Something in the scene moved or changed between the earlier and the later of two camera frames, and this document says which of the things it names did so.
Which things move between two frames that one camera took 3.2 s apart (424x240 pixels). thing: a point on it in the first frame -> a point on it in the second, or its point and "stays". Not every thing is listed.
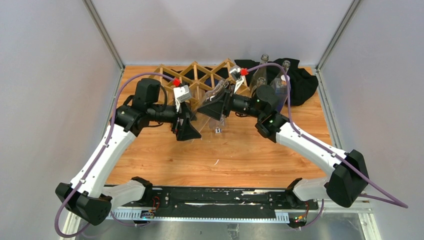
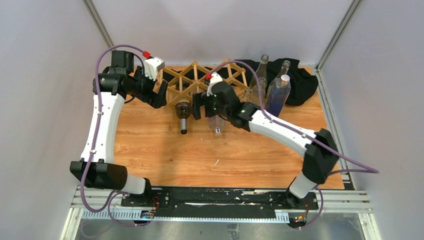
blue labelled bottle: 281,91 stays
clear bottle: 217,123 -> 246,97
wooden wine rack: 199,79 stays
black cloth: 302,83 stays
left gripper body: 173,126 -> 148,95
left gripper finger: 186,131 -> 160,99
